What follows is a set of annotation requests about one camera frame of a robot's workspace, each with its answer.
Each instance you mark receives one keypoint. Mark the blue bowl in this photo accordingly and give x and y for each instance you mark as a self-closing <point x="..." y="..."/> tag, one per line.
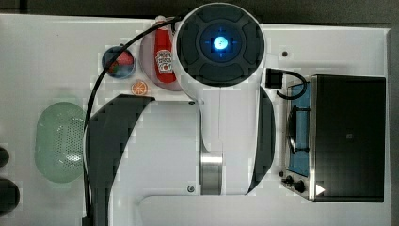
<point x="123" y="67"/>

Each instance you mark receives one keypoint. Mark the orange slice toy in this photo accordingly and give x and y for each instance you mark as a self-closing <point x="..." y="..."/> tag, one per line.
<point x="139" y="88"/>

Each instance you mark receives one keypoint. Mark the green perforated colander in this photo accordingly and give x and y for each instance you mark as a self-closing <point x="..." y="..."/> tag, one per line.
<point x="59" y="142"/>

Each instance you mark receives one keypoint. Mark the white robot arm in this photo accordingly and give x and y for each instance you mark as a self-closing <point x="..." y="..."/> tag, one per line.
<point x="221" y="141"/>

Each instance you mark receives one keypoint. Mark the red strawberry toy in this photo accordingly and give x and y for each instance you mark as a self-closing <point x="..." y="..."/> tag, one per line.
<point x="125" y="59"/>
<point x="114" y="67"/>

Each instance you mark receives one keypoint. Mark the black round object upper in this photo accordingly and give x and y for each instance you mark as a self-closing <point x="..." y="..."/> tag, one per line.
<point x="4" y="157"/>

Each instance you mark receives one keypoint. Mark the black round object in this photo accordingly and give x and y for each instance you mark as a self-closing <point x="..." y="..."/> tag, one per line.
<point x="4" y="157"/>
<point x="9" y="196"/>

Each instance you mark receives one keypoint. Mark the grey round plate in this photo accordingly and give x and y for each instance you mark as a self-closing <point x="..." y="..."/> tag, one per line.
<point x="146" y="59"/>

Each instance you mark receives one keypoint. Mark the black toaster oven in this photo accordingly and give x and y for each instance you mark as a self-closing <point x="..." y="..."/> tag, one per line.
<point x="336" y="140"/>

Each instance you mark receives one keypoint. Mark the red ketchup bottle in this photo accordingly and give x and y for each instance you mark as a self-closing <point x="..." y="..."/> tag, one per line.
<point x="163" y="56"/>

